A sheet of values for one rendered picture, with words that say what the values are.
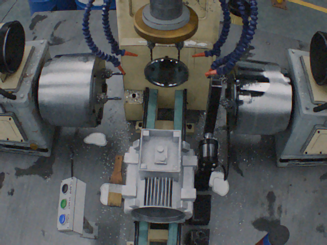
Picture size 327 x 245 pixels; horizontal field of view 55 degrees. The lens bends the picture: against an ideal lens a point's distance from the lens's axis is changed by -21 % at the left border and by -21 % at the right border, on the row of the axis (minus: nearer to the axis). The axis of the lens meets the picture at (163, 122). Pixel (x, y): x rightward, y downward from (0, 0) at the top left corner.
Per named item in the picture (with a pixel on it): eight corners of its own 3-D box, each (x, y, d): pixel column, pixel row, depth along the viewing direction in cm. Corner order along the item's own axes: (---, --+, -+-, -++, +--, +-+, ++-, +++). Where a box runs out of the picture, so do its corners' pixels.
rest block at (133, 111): (127, 107, 146) (124, 88, 136) (145, 107, 146) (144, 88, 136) (125, 120, 143) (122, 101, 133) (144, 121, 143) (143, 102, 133)
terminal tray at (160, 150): (141, 142, 107) (140, 128, 101) (181, 144, 106) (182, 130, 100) (139, 181, 100) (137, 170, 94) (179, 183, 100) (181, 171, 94)
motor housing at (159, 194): (131, 166, 120) (125, 135, 104) (192, 169, 119) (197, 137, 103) (127, 222, 109) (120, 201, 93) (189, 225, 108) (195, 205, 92)
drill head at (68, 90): (36, 84, 139) (23, 44, 118) (118, 83, 138) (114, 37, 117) (21, 136, 126) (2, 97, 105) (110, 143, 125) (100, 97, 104)
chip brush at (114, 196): (112, 155, 135) (112, 154, 135) (126, 156, 135) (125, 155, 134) (107, 205, 124) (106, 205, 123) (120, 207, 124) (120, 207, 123)
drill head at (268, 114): (202, 86, 137) (206, 39, 116) (298, 95, 136) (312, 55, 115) (203, 147, 124) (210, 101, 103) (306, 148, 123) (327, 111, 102)
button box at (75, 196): (73, 186, 106) (60, 179, 103) (87, 182, 102) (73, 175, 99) (69, 236, 97) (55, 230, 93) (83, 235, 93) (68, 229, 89)
